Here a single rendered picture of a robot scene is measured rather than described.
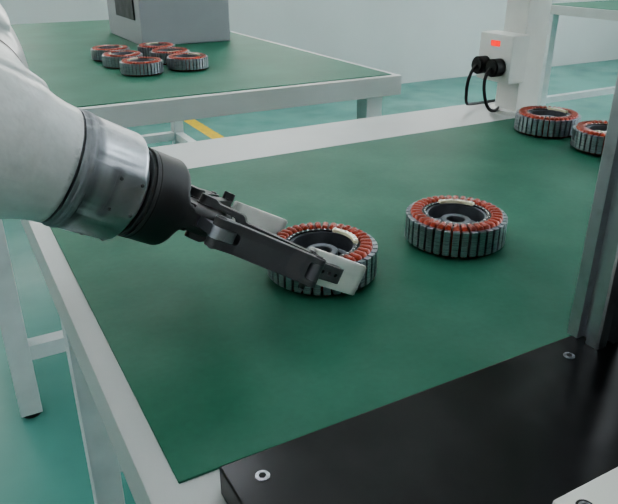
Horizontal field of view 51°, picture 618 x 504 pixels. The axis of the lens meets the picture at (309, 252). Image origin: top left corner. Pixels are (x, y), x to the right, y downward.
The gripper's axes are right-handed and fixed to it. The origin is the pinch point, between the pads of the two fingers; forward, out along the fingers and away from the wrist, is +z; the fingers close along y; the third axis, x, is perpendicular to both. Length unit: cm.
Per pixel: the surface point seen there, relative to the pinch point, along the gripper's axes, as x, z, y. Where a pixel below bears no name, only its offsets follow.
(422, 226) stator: 7.0, 11.3, 2.2
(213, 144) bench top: 5, 14, -51
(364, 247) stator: 2.8, 3.2, 3.6
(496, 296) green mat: 3.9, 12.3, 13.5
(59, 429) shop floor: -74, 28, -88
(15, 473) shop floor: -80, 17, -79
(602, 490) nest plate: -2.0, -4.2, 35.6
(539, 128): 31, 55, -21
